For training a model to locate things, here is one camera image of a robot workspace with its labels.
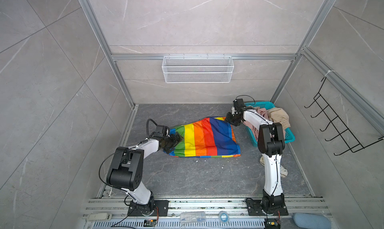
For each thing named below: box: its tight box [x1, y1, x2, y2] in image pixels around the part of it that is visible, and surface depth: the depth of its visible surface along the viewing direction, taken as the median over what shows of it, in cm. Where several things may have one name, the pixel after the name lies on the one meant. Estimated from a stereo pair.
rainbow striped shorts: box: [163, 116, 241, 158], surface depth 100 cm
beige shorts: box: [267, 107, 291, 130], surface depth 100 cm
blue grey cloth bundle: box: [292, 212, 332, 229], surface depth 70 cm
